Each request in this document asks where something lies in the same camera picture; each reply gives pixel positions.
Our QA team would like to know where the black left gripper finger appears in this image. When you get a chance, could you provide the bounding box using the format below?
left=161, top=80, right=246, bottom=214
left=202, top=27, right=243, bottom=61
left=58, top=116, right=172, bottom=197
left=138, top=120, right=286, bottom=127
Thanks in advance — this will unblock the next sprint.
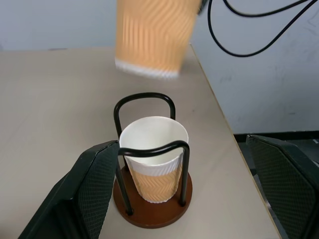
left=245, top=134, right=319, bottom=239
left=17, top=140, right=120, bottom=239

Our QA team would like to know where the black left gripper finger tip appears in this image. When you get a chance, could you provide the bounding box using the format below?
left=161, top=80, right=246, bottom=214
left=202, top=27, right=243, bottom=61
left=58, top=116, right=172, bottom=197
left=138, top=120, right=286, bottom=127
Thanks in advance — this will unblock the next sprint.
left=197, top=0, right=208, bottom=16

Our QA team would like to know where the ribbed tan paper cup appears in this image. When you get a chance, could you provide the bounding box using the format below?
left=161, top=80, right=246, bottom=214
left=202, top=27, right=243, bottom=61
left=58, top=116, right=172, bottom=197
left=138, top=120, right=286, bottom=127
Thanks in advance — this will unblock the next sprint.
left=119, top=116, right=189, bottom=204
left=115, top=0, right=201, bottom=80

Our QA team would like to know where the black cable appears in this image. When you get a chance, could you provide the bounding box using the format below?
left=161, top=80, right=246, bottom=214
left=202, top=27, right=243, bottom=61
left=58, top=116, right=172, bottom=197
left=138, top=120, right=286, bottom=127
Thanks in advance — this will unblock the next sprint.
left=206, top=0, right=315, bottom=57

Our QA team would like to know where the black wire cup holder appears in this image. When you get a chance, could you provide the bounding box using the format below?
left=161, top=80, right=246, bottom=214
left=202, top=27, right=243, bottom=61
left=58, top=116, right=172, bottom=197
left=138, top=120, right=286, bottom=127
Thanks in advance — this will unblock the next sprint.
left=112, top=92, right=193, bottom=229

